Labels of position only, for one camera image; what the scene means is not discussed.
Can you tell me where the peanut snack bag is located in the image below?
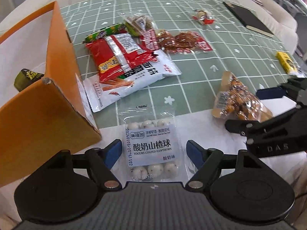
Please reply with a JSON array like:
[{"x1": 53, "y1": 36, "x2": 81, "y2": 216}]
[{"x1": 212, "y1": 71, "x2": 273, "y2": 122}]

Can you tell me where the yogurt hawthorn balls packet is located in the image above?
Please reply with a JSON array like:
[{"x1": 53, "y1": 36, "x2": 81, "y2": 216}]
[{"x1": 119, "y1": 105, "x2": 186, "y2": 182}]

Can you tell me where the clear red candy packet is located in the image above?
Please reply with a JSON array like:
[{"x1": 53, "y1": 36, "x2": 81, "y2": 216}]
[{"x1": 192, "y1": 9, "x2": 215, "y2": 25}]

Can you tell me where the red braised meat packet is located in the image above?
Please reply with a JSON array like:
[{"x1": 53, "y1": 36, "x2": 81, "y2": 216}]
[{"x1": 140, "y1": 29, "x2": 213, "y2": 54}]

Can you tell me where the dark black snack packet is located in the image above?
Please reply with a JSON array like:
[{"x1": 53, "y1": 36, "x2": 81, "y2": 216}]
[{"x1": 14, "y1": 69, "x2": 44, "y2": 92}]

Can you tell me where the white spicy strips bag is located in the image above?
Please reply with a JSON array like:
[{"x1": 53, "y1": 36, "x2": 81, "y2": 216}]
[{"x1": 83, "y1": 50, "x2": 182, "y2": 113}]

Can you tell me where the red foil snack bag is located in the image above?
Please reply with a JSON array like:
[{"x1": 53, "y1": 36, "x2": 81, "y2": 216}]
[{"x1": 86, "y1": 33, "x2": 157, "y2": 83}]

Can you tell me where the clear nut mix packet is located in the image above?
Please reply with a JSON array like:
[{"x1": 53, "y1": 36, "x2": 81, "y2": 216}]
[{"x1": 119, "y1": 11, "x2": 157, "y2": 37}]

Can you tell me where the green sausage stick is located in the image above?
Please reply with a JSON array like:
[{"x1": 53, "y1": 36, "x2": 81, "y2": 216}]
[{"x1": 83, "y1": 23, "x2": 127, "y2": 44}]

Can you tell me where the small yellow box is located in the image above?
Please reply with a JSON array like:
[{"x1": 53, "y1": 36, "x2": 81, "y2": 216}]
[{"x1": 276, "y1": 51, "x2": 298, "y2": 76}]

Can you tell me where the black notebook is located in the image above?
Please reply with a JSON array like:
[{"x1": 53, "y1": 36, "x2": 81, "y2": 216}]
[{"x1": 223, "y1": 2, "x2": 274, "y2": 38}]

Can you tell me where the orange cardboard box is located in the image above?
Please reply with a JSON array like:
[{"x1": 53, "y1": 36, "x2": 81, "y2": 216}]
[{"x1": 1, "y1": 2, "x2": 102, "y2": 186}]

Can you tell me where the green checkered tablecloth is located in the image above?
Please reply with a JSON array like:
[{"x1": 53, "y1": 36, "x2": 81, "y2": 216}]
[{"x1": 57, "y1": 0, "x2": 300, "y2": 127}]

